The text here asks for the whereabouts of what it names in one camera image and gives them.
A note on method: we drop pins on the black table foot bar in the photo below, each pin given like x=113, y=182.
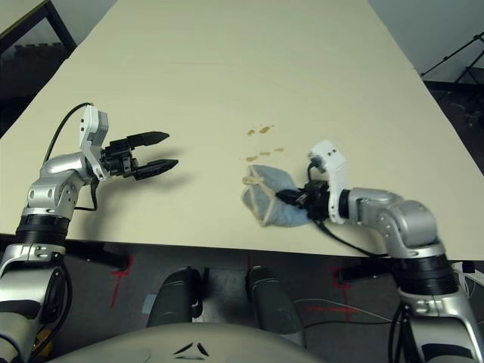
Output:
x=102, y=255
x=363, y=270

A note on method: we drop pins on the black tripod stand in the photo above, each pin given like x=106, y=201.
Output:
x=445, y=59

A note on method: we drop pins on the dark grey robot leg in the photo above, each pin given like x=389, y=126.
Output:
x=272, y=298
x=174, y=295

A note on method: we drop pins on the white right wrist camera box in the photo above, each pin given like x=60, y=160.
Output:
x=336, y=166

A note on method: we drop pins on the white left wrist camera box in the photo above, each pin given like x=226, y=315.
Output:
x=90, y=125

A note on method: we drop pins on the red floor tape strip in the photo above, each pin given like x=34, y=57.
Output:
x=332, y=309

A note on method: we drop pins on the dark grey left robot leg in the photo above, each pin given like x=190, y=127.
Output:
x=174, y=295

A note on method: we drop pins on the grey robot torso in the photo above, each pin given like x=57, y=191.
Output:
x=170, y=340

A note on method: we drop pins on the blue terry rag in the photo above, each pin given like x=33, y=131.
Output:
x=272, y=177

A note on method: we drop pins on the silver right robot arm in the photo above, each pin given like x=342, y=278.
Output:
x=408, y=219

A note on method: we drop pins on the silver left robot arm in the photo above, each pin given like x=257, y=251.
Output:
x=56, y=166

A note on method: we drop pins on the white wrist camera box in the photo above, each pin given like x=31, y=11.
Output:
x=90, y=125
x=336, y=166

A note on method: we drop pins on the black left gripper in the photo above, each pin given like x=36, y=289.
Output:
x=119, y=159

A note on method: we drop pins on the dark grey right robot leg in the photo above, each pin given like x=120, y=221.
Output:
x=272, y=298

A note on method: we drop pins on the black framed side table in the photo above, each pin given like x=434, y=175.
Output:
x=62, y=26

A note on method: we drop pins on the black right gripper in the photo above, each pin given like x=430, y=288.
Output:
x=315, y=198

